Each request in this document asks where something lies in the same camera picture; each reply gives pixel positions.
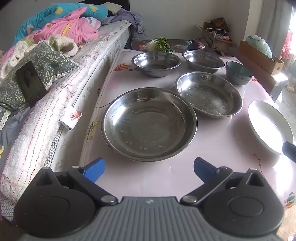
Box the medium steel basin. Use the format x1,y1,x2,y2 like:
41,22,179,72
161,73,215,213
175,71,243,118

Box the long cardboard box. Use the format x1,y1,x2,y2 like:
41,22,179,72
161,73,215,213
239,40,284,75

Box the large steel basin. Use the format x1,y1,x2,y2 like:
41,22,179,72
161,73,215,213
101,87,198,162

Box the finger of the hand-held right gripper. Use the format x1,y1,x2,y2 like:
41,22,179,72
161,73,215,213
282,141,296,163

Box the white ceramic plate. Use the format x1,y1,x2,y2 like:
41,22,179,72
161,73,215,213
248,101,294,155

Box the green leafy cabbage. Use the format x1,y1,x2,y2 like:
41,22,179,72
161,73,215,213
146,37,176,52

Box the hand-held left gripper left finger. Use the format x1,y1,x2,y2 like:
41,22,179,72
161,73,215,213
35,158,118,207

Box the white paper tag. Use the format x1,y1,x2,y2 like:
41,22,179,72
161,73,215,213
60,107,84,130

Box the black headboard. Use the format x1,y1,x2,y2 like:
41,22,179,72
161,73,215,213
79,0,130,12

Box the white quilted mattress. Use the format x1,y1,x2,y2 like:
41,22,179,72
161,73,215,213
0,21,130,220

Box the pink and blue quilt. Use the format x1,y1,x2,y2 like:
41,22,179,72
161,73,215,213
13,2,109,47

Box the cream cloth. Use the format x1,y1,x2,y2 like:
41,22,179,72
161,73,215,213
106,2,122,13

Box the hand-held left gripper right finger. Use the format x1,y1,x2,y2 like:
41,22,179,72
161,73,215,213
180,158,266,206

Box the small steel bowl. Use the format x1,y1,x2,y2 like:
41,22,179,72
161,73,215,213
182,50,225,74

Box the pale green plastic bag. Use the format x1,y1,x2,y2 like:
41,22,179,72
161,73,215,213
246,35,273,57

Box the grey clothes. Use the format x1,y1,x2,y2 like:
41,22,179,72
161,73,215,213
102,9,145,37

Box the teal ceramic bowl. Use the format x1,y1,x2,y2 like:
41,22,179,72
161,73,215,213
225,61,254,85

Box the green floral pillow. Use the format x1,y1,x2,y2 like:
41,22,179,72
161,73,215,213
0,43,79,112

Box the black phone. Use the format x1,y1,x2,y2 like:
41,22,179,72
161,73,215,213
15,61,48,105

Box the wide-rimmed steel bowl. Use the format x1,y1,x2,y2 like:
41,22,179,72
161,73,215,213
131,51,182,77

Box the white fleece garment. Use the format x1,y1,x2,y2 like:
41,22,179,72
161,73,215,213
0,35,79,77

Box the open cardboard box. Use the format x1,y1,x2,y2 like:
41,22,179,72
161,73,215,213
196,22,238,52

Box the large brown cardboard box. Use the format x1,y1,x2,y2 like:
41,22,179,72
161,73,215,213
236,52,288,102

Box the pink printed tablecloth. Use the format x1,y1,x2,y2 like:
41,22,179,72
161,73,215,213
80,49,296,210

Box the white curtain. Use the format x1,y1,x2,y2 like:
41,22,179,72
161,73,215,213
257,0,294,42

